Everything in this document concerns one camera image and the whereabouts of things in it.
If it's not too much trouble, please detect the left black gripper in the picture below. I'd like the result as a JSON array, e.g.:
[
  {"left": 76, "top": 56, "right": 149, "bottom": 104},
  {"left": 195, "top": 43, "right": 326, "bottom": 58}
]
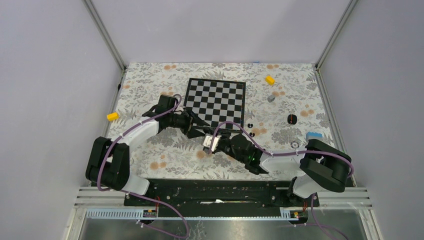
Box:
[{"left": 167, "top": 108, "right": 210, "bottom": 139}]

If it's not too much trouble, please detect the black earbud charging case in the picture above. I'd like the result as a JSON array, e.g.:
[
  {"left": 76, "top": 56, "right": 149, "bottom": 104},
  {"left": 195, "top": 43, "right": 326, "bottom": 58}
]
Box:
[{"left": 287, "top": 114, "right": 298, "bottom": 125}]

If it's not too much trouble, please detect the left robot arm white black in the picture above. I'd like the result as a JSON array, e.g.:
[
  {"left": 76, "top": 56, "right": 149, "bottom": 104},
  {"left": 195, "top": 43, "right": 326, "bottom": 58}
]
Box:
[{"left": 85, "top": 94, "right": 215, "bottom": 206}]

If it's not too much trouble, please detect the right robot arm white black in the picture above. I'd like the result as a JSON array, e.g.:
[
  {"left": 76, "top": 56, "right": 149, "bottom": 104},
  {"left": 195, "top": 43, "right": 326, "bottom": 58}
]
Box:
[{"left": 204, "top": 134, "right": 354, "bottom": 206}]

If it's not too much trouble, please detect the black white checkerboard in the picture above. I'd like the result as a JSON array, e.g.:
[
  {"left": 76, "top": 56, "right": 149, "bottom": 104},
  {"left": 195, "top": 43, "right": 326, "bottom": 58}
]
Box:
[{"left": 183, "top": 78, "right": 246, "bottom": 128}]

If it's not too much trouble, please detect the small grey block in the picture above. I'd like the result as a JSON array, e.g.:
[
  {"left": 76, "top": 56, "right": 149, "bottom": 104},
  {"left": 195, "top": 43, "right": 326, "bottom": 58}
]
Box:
[{"left": 267, "top": 94, "right": 276, "bottom": 103}]

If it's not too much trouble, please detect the floral patterned table mat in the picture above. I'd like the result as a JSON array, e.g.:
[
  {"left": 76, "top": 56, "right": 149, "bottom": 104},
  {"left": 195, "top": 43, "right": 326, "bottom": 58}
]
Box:
[{"left": 104, "top": 62, "right": 345, "bottom": 182}]

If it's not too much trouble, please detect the yellow block right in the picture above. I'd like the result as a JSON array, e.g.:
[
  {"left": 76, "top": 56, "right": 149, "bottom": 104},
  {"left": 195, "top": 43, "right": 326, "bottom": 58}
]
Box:
[{"left": 265, "top": 75, "right": 275, "bottom": 86}]

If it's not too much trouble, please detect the yellow block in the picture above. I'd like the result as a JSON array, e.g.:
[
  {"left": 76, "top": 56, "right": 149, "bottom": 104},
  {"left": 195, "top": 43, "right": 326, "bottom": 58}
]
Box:
[
  {"left": 265, "top": 75, "right": 275, "bottom": 86},
  {"left": 106, "top": 112, "right": 120, "bottom": 122}
]

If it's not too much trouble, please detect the yellow block left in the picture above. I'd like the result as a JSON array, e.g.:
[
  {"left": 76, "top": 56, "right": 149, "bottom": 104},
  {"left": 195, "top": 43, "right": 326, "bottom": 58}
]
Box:
[{"left": 106, "top": 112, "right": 120, "bottom": 122}]

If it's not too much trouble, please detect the blue grey lego block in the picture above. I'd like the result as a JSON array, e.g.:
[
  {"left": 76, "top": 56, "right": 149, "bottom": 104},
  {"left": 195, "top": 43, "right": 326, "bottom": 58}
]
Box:
[{"left": 305, "top": 131, "right": 323, "bottom": 141}]

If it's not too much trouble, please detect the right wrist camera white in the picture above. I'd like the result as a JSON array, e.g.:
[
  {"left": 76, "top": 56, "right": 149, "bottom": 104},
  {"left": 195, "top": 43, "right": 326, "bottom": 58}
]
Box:
[{"left": 202, "top": 134, "right": 221, "bottom": 152}]

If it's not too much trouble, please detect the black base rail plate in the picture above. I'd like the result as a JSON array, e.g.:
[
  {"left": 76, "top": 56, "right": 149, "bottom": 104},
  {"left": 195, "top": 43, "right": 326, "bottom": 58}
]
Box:
[{"left": 123, "top": 177, "right": 321, "bottom": 219}]

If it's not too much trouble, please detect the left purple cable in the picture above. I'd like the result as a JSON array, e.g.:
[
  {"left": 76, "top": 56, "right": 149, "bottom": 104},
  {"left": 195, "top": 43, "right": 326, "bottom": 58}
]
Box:
[{"left": 96, "top": 94, "right": 191, "bottom": 240}]

